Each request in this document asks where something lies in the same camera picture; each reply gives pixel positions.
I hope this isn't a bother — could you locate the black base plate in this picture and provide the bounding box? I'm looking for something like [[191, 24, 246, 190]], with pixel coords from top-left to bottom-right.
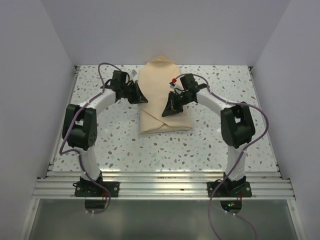
[[206, 180, 253, 198], [72, 181, 120, 198]]

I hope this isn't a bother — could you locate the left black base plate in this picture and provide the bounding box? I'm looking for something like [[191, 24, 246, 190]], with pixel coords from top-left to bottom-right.
[[72, 181, 120, 198]]

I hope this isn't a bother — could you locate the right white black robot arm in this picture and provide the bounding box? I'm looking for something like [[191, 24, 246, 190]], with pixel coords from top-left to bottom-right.
[[161, 74, 256, 197]]

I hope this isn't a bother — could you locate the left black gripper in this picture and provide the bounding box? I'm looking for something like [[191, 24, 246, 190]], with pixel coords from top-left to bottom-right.
[[121, 80, 148, 105]]

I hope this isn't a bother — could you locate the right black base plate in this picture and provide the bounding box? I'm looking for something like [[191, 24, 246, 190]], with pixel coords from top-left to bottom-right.
[[206, 180, 253, 198]]

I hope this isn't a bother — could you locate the beige cloth mat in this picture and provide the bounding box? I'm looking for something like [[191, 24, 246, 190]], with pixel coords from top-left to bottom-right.
[[138, 56, 193, 134]]

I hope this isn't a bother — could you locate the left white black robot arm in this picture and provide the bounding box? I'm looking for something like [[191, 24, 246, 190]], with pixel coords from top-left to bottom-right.
[[59, 70, 148, 197]]

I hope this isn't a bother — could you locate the aluminium rail frame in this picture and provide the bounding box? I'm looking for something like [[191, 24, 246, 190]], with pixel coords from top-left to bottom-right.
[[20, 65, 306, 240]]

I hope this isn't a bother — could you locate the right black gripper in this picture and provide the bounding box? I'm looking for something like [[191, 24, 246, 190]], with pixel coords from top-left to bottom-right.
[[162, 90, 193, 117]]

